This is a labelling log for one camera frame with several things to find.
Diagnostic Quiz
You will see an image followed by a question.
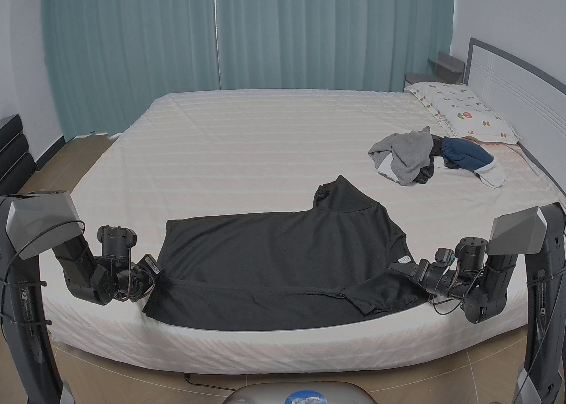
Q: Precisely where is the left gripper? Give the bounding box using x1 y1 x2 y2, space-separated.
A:
128 266 161 302

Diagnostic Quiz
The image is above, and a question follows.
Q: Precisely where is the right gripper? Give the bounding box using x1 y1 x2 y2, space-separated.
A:
411 260 449 299

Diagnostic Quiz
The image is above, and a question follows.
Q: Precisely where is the black T-shirt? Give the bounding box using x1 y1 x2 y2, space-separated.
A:
141 174 432 332

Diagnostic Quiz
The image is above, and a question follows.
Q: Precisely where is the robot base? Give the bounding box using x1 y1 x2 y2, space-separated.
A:
221 382 370 404

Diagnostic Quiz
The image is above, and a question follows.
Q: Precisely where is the white garment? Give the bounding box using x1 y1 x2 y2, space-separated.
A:
376 159 399 182
475 156 506 188

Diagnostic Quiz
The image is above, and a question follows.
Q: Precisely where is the grey garment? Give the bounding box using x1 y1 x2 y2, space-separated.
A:
368 126 436 187

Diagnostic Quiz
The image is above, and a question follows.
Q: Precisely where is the black shiny garment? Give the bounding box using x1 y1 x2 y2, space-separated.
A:
413 136 460 185

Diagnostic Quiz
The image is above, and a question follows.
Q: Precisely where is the dark blue garment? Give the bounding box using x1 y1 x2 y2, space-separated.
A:
442 137 494 172

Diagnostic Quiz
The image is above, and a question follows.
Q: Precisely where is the bed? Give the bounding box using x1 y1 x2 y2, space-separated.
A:
42 37 566 377

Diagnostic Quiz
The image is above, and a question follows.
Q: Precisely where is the white printed pillow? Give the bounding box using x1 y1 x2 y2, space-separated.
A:
404 81 521 146

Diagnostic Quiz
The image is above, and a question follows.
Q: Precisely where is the grey bedside table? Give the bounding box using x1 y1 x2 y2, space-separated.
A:
404 51 466 89

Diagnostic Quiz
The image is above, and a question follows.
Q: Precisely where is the blue-green curtain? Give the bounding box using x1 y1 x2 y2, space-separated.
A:
214 0 456 93
42 0 220 140

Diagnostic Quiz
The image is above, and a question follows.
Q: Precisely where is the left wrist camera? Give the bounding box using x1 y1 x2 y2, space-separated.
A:
141 253 163 279

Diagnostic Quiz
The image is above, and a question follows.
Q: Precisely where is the black cable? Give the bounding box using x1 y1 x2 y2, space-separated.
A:
15 220 86 262
431 294 466 316
183 373 238 392

